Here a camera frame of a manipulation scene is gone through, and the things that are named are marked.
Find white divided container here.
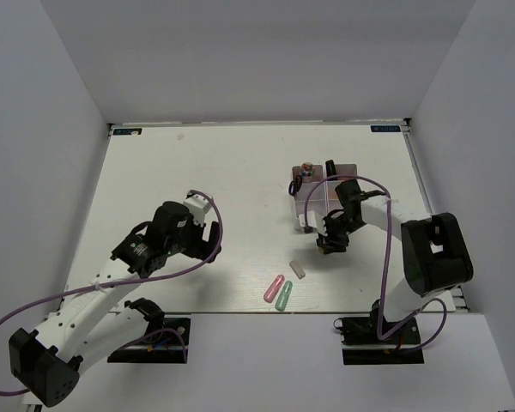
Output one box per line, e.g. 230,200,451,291
290,164,327,232
325,163,358,212

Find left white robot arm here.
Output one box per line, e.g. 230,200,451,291
9,191,222,408

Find green capped black marker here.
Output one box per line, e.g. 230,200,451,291
325,160,337,177

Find green correction tape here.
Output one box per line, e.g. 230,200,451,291
275,281,293,312

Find right white divided container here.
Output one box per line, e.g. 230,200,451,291
325,163,358,212

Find pink tube of pencils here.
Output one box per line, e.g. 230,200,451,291
299,162,315,183

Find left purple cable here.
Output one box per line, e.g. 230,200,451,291
0,191,224,395

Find left white divided container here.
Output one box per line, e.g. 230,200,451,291
290,164,327,232

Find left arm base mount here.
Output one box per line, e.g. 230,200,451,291
106,316,191,365

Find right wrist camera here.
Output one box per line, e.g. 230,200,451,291
298,210,324,233

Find grey eraser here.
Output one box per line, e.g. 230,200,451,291
289,260,306,279

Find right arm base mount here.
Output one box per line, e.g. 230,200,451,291
333,316,424,366

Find black handled scissors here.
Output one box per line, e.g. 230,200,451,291
288,174,303,197

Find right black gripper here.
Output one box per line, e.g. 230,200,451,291
316,213,365,255

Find left blue table label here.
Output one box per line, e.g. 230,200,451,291
112,128,142,136

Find blue table label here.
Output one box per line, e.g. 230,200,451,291
370,124,401,133
112,128,142,136

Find right blue table label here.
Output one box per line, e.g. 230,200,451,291
370,124,401,133

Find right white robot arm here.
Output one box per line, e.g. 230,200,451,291
314,175,474,342

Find pink correction tape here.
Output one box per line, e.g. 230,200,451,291
264,275,285,303

